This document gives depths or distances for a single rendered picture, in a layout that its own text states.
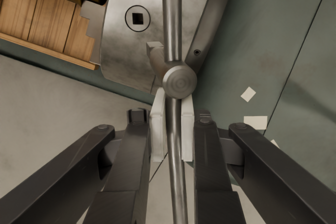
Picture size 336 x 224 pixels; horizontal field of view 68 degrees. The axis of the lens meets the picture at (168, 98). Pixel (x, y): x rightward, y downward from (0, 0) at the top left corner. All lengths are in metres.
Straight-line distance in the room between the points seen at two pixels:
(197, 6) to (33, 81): 1.55
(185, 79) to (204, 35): 0.24
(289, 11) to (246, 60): 0.08
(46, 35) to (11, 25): 0.10
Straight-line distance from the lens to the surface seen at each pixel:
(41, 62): 1.16
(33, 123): 1.87
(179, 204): 0.21
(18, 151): 1.98
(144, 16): 0.34
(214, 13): 0.39
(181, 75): 0.15
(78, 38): 0.73
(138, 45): 0.36
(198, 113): 0.17
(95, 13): 0.50
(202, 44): 0.39
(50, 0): 0.77
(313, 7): 0.36
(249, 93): 0.33
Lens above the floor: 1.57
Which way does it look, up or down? 80 degrees down
